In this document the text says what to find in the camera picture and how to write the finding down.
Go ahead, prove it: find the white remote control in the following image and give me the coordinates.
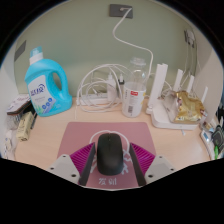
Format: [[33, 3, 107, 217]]
[[199, 129, 214, 158]]

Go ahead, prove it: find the gold foil bag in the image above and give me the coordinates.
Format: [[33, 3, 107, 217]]
[[171, 89, 206, 124]]

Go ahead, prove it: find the cream yellow carton box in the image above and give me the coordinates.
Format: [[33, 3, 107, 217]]
[[15, 111, 35, 142]]

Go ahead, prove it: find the silver foil bag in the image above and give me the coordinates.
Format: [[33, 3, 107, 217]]
[[4, 114, 21, 131]]

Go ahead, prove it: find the black pouch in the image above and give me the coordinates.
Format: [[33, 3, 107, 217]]
[[211, 124, 224, 148]]

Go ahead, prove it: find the white router with antennas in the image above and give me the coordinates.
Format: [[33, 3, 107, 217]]
[[145, 63, 209, 131]]

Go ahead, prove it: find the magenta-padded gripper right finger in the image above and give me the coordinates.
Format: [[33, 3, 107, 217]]
[[128, 142, 177, 187]]

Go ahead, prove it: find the blue detergent bottle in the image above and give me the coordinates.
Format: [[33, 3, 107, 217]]
[[24, 46, 73, 118]]

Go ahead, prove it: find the grey wall socket plate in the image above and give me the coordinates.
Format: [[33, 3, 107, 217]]
[[109, 3, 134, 20]]

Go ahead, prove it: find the pink mouse pad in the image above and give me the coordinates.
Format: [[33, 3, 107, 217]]
[[57, 121, 157, 191]]

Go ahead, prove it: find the clear glass bottle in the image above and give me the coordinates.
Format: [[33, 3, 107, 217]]
[[129, 57, 149, 84]]

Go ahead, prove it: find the white wall socket cable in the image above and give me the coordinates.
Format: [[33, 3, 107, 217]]
[[112, 8, 154, 84]]

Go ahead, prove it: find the white jar with red label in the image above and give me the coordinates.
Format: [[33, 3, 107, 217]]
[[121, 81, 147, 118]]

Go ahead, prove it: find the white power strip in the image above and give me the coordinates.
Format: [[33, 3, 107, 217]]
[[76, 93, 118, 107]]

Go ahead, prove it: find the white cable bundle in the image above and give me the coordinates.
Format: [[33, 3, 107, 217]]
[[74, 63, 148, 114]]

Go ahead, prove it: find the white wall charger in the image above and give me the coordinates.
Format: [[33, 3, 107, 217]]
[[184, 29, 196, 48]]

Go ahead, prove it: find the black computer mouse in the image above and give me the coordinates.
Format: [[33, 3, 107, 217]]
[[96, 132, 124, 176]]

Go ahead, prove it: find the grey blank wall plate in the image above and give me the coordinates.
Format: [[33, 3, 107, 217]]
[[13, 39, 28, 62]]

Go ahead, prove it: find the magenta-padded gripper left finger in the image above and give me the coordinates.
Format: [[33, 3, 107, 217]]
[[49, 142, 98, 187]]

